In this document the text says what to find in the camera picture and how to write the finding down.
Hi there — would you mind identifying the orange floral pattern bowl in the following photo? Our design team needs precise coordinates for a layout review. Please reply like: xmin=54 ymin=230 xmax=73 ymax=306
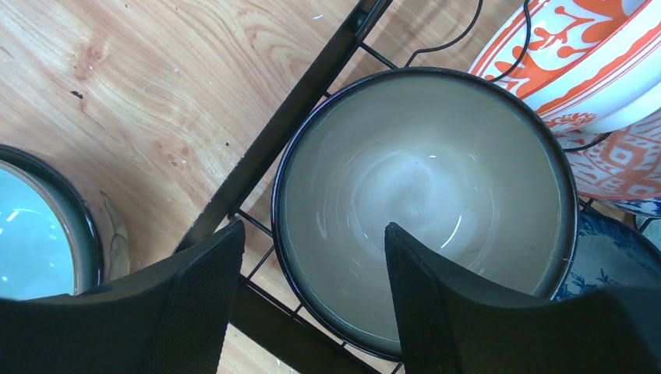
xmin=468 ymin=1 xmax=660 ymax=132

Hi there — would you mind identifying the black beige bowl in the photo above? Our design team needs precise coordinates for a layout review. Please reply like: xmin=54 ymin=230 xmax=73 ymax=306
xmin=270 ymin=67 xmax=578 ymax=361

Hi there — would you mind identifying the black wire dish rack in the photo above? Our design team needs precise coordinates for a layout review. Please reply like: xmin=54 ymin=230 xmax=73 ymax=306
xmin=178 ymin=1 xmax=408 ymax=373

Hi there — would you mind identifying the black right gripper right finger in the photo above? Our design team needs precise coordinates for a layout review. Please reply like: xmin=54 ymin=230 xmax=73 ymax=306
xmin=385 ymin=223 xmax=660 ymax=373

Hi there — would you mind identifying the white blue striped bowl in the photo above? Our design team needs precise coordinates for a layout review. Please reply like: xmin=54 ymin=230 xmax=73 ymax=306
xmin=553 ymin=206 xmax=660 ymax=301

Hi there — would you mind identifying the orange geometric pattern bowl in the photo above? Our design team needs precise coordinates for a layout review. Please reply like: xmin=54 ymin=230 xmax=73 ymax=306
xmin=566 ymin=111 xmax=660 ymax=200

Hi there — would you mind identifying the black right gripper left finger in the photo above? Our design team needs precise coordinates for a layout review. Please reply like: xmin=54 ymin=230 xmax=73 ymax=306
xmin=1 ymin=221 xmax=246 ymax=373

